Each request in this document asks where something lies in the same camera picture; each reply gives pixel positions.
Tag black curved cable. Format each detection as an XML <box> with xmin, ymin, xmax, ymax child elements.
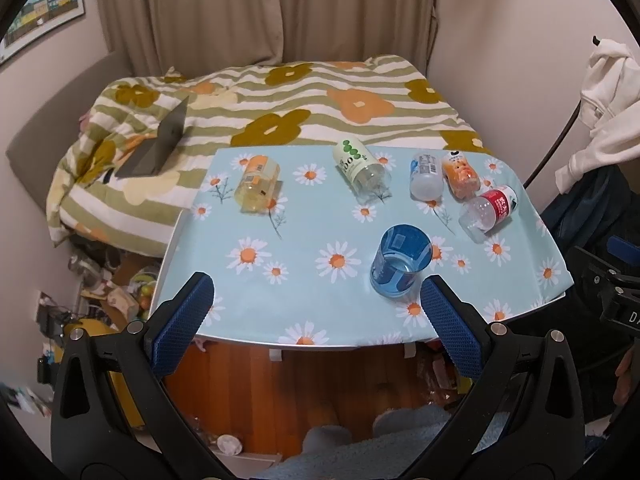
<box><xmin>522</xmin><ymin>91</ymin><xmax>586</xmax><ymax>191</ymax></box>

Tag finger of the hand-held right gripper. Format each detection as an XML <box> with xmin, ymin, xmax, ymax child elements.
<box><xmin>570</xmin><ymin>234</ymin><xmax>640</xmax><ymax>292</ymax></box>

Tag red label plastic bottle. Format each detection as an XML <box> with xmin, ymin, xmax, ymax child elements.
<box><xmin>458</xmin><ymin>185</ymin><xmax>521</xmax><ymax>235</ymax></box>

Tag orange label plastic bottle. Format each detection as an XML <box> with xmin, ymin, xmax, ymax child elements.
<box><xmin>441</xmin><ymin>150</ymin><xmax>482</xmax><ymax>201</ymax></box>

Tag grey laptop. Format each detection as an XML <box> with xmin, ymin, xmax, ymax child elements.
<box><xmin>114</xmin><ymin>95</ymin><xmax>191</xmax><ymax>179</ymax></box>

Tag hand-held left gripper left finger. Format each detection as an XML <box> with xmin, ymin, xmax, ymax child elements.
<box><xmin>50</xmin><ymin>271</ymin><xmax>236</xmax><ymax>480</ymax></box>

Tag beige curtain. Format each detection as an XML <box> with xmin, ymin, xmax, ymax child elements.
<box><xmin>92</xmin><ymin>0</ymin><xmax>442</xmax><ymax>79</ymax></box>

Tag pile of snack packets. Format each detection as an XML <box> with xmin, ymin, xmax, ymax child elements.
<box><xmin>414</xmin><ymin>339</ymin><xmax>474</xmax><ymax>407</ymax></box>

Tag striped floral blanket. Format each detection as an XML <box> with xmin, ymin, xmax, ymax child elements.
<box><xmin>46</xmin><ymin>55</ymin><xmax>498</xmax><ymax>257</ymax></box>

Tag white label clear bottle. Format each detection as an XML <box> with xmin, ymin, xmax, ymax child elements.
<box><xmin>409</xmin><ymin>152</ymin><xmax>445</xmax><ymax>201</ymax></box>

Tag grey upholstered headboard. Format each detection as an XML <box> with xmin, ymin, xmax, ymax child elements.
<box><xmin>5</xmin><ymin>50</ymin><xmax>136</xmax><ymax>197</ymax></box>

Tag pile of floor clutter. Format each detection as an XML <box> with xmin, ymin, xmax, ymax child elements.
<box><xmin>0</xmin><ymin>245</ymin><xmax>166</xmax><ymax>418</ymax></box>

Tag yellow box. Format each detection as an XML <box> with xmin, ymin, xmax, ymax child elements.
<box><xmin>62</xmin><ymin>317</ymin><xmax>147</xmax><ymax>432</ymax></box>

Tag light blue daisy tablecloth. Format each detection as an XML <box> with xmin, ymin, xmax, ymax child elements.
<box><xmin>161</xmin><ymin>144</ymin><xmax>575</xmax><ymax>349</ymax></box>

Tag framed wall poster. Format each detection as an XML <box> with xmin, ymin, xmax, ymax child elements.
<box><xmin>0</xmin><ymin>0</ymin><xmax>87</xmax><ymax>66</ymax></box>

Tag white hoodie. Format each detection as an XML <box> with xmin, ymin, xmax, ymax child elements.
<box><xmin>555</xmin><ymin>36</ymin><xmax>640</xmax><ymax>194</ymax></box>

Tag dark hanging clothes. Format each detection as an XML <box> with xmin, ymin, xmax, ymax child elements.
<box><xmin>539</xmin><ymin>162</ymin><xmax>640</xmax><ymax>281</ymax></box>

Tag green label plastic bottle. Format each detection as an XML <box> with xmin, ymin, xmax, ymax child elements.
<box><xmin>333</xmin><ymin>138</ymin><xmax>393</xmax><ymax>205</ymax></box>

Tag blue transparent cup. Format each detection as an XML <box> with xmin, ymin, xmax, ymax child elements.
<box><xmin>370</xmin><ymin>224</ymin><xmax>434</xmax><ymax>299</ymax></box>

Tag yellow label plastic bottle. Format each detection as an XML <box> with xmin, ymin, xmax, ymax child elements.
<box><xmin>234</xmin><ymin>155</ymin><xmax>281</xmax><ymax>214</ymax></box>

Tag person's right hand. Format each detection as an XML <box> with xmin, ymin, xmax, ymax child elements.
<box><xmin>614</xmin><ymin>344</ymin><xmax>640</xmax><ymax>408</ymax></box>

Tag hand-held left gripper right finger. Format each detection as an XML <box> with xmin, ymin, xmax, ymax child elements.
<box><xmin>400</xmin><ymin>274</ymin><xmax>587</xmax><ymax>480</ymax></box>

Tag person's fuzzy blue clothing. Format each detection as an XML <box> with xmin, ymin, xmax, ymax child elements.
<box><xmin>250</xmin><ymin>402</ymin><xmax>511</xmax><ymax>480</ymax></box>

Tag small white round lid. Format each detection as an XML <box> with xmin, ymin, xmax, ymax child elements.
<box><xmin>216</xmin><ymin>434</ymin><xmax>244</xmax><ymax>457</ymax></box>

